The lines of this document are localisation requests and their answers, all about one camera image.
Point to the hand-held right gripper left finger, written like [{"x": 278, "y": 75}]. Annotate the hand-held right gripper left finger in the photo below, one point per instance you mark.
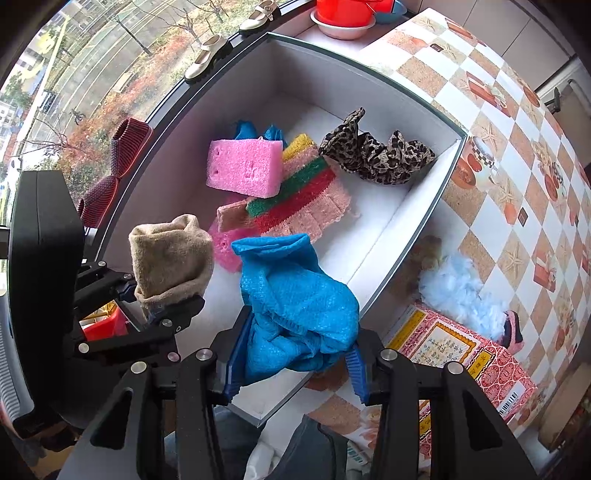
[{"x": 235, "y": 364}]

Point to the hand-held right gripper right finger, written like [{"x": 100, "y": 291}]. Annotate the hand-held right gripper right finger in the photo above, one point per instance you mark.
[{"x": 358, "y": 371}]

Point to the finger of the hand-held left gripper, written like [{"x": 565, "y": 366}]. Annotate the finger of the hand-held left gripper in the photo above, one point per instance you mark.
[
  {"x": 161, "y": 337},
  {"x": 108, "y": 284}
]

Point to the beige sock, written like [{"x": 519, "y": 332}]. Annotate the beige sock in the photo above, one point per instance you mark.
[{"x": 171, "y": 258}]

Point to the embossed blue shoe cover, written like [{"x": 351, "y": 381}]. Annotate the embossed blue shoe cover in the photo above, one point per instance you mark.
[{"x": 295, "y": 300}]

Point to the pink mesh scrubber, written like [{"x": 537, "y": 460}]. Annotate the pink mesh scrubber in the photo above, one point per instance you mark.
[{"x": 224, "y": 251}]

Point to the green cardboard box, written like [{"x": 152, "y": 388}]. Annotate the green cardboard box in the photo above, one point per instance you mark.
[{"x": 397, "y": 217}]

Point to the pink striped knitted cloth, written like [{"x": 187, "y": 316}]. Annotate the pink striped knitted cloth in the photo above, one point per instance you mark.
[{"x": 309, "y": 203}]

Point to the pink sponge block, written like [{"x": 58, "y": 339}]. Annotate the pink sponge block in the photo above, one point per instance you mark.
[{"x": 242, "y": 166}]

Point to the blue knit cloth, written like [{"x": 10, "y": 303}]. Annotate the blue knit cloth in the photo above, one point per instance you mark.
[{"x": 247, "y": 130}]

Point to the leopard print hair scrunchie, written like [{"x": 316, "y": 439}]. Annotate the leopard print hair scrunchie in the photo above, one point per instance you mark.
[{"x": 378, "y": 157}]

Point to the red plastic item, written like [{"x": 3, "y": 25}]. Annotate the red plastic item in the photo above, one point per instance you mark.
[{"x": 104, "y": 327}]

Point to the red striped knitted slipper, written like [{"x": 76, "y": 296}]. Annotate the red striped knitted slipper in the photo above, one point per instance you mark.
[
  {"x": 99, "y": 198},
  {"x": 131, "y": 143}
]

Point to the red patterned paper box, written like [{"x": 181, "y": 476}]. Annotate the red patterned paper box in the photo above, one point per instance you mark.
[{"x": 461, "y": 350}]

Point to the light blue fluffy slipper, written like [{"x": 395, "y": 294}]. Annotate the light blue fluffy slipper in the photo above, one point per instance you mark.
[{"x": 461, "y": 295}]

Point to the brown fluffy item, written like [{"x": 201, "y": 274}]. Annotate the brown fluffy item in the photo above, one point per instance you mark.
[{"x": 429, "y": 254}]

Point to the checkered printed tablecloth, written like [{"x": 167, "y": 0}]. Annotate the checkered printed tablecloth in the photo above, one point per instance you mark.
[{"x": 508, "y": 138}]

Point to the white plastic basin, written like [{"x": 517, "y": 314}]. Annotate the white plastic basin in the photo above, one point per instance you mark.
[{"x": 341, "y": 31}]

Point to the red plastic bucket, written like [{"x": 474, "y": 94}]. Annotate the red plastic bucket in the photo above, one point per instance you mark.
[{"x": 346, "y": 11}]

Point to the blue plastic basin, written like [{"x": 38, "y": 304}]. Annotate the blue plastic basin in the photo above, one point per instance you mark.
[{"x": 390, "y": 11}]

